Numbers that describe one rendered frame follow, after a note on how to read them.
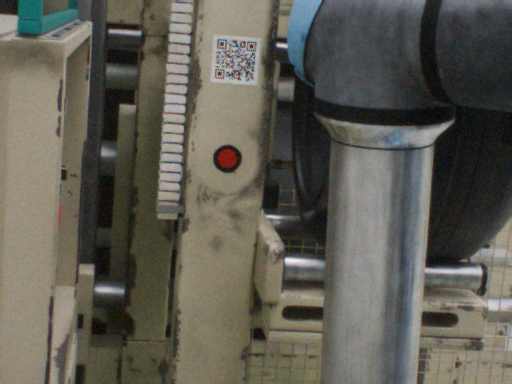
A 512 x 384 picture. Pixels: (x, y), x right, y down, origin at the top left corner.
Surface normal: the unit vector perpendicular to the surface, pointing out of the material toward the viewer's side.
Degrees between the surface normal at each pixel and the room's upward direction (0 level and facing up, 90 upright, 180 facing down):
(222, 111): 90
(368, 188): 95
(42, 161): 90
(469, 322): 90
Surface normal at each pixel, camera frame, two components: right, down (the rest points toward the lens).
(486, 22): -0.23, 0.03
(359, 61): -0.52, 0.24
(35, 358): 0.12, 0.19
